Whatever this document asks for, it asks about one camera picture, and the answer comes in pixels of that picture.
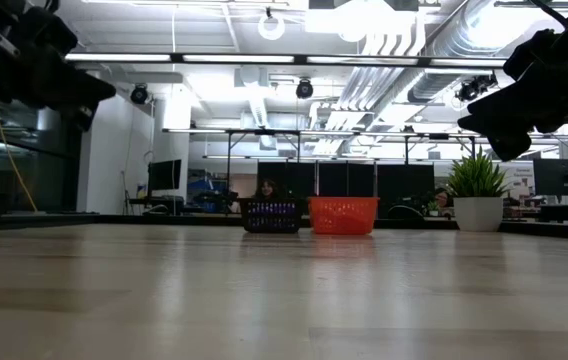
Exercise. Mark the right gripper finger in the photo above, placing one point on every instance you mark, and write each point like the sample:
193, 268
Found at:
509, 102
499, 126

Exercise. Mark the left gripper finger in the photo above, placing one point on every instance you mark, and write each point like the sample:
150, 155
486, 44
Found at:
83, 117
74, 90

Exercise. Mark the black ceiling-mounted device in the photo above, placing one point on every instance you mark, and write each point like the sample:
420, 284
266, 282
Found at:
469, 91

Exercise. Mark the black hanging spotlight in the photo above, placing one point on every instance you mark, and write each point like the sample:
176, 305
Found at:
139, 95
304, 89

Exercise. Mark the white poster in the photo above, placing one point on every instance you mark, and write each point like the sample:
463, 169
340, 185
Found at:
521, 182

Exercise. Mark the black monitor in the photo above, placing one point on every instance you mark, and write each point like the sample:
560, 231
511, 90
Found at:
164, 175
564, 177

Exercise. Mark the green plant in white pot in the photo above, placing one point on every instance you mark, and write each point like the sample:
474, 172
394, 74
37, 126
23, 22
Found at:
478, 215

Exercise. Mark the person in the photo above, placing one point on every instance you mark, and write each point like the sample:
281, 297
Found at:
266, 190
442, 198

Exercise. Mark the small background plant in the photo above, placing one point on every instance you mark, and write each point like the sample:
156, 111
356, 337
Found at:
433, 206

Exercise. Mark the black partition panel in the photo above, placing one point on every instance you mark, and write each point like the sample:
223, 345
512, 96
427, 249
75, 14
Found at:
406, 182
346, 177
289, 172

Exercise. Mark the black background desk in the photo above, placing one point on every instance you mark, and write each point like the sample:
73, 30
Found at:
156, 202

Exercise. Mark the blue equipment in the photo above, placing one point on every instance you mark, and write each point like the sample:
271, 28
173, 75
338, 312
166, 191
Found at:
209, 192

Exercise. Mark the orange plastic basket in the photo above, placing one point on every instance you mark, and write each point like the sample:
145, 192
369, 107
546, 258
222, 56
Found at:
343, 216

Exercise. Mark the black plastic basket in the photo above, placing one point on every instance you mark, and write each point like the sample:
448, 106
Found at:
270, 215

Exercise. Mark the silver ventilation duct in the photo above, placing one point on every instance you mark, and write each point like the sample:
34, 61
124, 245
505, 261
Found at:
444, 80

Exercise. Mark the black aluminium rig frame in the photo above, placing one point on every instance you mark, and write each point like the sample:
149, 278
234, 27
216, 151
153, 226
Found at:
64, 219

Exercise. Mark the black background rig frame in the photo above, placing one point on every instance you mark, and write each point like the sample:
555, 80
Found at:
264, 132

